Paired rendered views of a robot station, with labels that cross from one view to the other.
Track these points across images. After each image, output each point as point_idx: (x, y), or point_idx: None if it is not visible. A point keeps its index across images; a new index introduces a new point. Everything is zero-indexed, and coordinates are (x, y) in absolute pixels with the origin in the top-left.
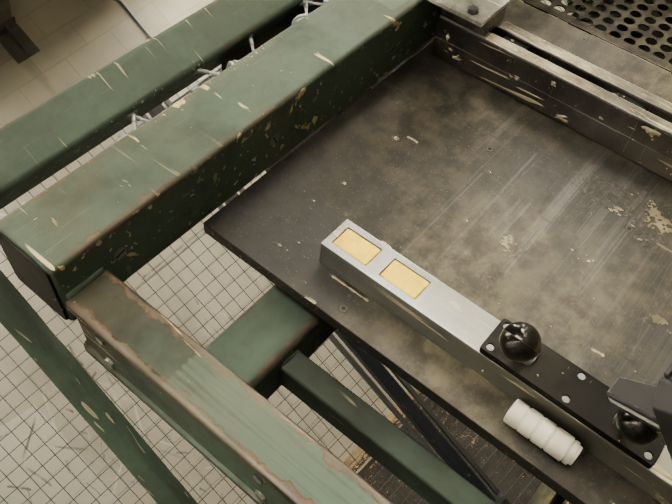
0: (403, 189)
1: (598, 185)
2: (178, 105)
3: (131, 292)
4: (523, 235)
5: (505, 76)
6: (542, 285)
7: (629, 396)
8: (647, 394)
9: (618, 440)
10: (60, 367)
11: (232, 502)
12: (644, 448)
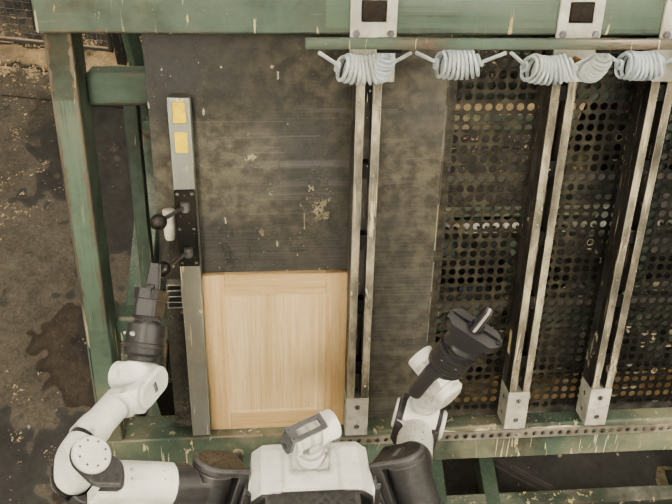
0: (241, 95)
1: (320, 173)
2: None
3: (70, 51)
4: (260, 161)
5: (353, 95)
6: (239, 184)
7: (151, 271)
8: (154, 276)
9: (179, 252)
10: None
11: None
12: (183, 261)
